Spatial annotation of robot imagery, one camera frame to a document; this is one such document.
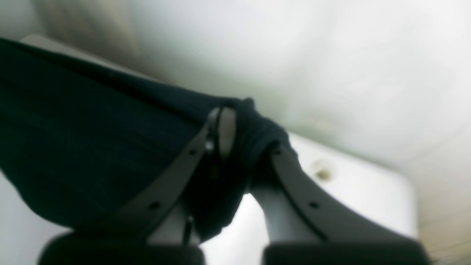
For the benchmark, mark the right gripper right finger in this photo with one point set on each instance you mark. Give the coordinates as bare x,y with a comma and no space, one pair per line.
307,226

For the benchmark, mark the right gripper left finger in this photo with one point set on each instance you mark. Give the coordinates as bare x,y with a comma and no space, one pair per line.
156,227

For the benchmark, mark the black T-shirt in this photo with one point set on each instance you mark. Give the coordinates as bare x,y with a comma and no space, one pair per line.
79,140

